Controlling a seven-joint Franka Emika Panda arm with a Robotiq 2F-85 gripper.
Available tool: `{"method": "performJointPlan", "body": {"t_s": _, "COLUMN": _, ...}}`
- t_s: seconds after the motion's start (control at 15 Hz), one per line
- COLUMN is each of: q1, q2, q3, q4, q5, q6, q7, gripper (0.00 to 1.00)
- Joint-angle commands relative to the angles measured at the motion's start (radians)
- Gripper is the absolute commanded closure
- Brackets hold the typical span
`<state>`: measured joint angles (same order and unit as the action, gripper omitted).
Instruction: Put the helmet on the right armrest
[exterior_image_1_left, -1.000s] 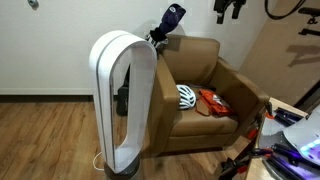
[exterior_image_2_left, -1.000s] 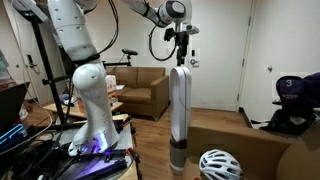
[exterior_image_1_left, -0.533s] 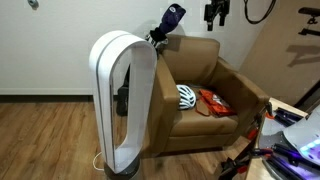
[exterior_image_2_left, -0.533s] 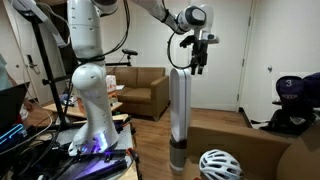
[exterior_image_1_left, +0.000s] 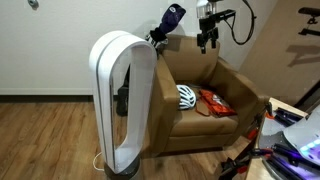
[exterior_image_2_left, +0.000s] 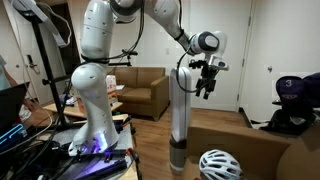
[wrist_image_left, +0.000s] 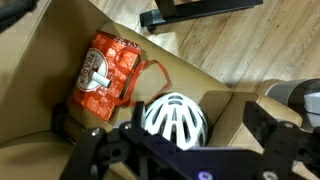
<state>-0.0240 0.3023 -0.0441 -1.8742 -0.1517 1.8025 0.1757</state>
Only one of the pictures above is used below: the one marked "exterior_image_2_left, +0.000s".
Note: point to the black tripod stand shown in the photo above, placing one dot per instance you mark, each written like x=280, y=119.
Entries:
x=48, y=71

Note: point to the person forearm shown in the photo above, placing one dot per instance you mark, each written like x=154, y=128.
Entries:
x=10, y=80

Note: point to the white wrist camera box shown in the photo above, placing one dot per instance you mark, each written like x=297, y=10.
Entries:
x=218, y=63

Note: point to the dark purple bag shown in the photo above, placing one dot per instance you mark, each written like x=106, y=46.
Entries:
x=313, y=88

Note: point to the black backpack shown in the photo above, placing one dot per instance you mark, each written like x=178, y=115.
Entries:
x=286, y=120

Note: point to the white vented bicycle helmet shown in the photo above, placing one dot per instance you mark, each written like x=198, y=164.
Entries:
x=218, y=165

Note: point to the metal robot mount table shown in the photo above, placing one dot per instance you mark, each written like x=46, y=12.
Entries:
x=125, y=138

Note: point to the white flat light bar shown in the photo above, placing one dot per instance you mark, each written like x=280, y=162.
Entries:
x=43, y=20

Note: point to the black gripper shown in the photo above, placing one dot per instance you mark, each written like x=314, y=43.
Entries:
x=207, y=75

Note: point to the black laptop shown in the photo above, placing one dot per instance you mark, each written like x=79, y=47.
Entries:
x=11, y=106

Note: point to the brown two-seat sofa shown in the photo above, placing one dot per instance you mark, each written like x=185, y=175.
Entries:
x=143, y=93

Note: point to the black table clamp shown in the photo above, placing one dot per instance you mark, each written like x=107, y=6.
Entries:
x=124, y=122

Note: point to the person torso teal shirt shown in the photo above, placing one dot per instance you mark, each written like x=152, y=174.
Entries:
x=2, y=73

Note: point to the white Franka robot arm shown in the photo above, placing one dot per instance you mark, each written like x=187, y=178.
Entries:
x=96, y=100

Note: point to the white wall switch plate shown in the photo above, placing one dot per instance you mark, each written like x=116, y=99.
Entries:
x=167, y=51

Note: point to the white red carton box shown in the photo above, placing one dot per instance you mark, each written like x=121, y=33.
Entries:
x=111, y=83

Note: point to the black bicycle seat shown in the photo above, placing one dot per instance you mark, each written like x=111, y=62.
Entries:
x=129, y=52

